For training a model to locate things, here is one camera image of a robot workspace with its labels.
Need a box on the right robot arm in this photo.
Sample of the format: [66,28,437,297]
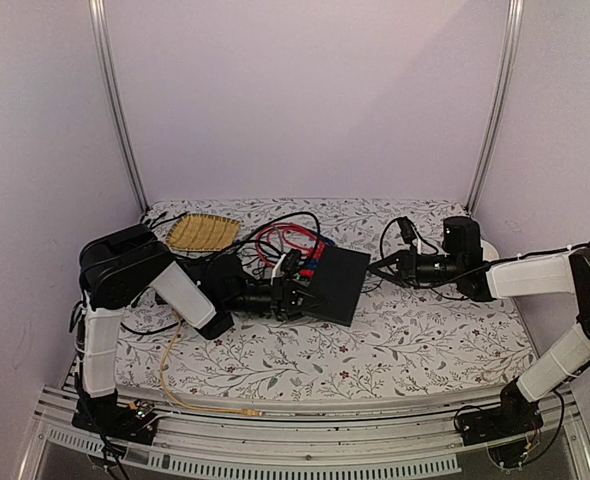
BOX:
[369,235,590,436]

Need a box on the floral patterned table cloth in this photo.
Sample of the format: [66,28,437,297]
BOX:
[77,197,534,402]

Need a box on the blue ethernet cable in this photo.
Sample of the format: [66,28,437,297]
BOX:
[304,239,339,274]

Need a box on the yellow woven mat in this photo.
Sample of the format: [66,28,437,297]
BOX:
[166,214,241,252]

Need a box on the right aluminium frame post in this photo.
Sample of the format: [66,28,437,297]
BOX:
[465,0,524,215]

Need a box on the black network switch box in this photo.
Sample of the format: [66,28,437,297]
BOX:
[303,246,370,327]

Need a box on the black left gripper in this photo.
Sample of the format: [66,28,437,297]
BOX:
[224,276,326,320]

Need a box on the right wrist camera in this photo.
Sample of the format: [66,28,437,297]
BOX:
[442,216,483,261]

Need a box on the left aluminium frame post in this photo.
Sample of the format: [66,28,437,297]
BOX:
[88,0,149,213]

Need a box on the white ceramic bowl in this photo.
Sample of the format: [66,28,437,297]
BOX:
[480,240,500,262]

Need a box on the yellow ethernet cable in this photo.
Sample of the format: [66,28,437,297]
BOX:
[157,309,264,419]

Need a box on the aluminium frame post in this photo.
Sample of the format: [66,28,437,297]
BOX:
[88,0,149,213]
[465,0,524,215]

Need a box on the red ethernet cable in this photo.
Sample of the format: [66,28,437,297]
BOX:
[255,224,326,274]

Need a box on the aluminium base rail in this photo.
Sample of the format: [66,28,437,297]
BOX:
[17,384,590,479]

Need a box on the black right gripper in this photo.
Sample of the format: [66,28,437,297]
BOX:
[371,246,464,290]

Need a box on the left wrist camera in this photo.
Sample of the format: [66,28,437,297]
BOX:
[270,249,302,281]

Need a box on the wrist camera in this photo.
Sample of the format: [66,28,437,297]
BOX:
[442,216,483,261]
[270,249,302,281]

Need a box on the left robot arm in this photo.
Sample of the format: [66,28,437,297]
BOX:
[71,225,325,434]

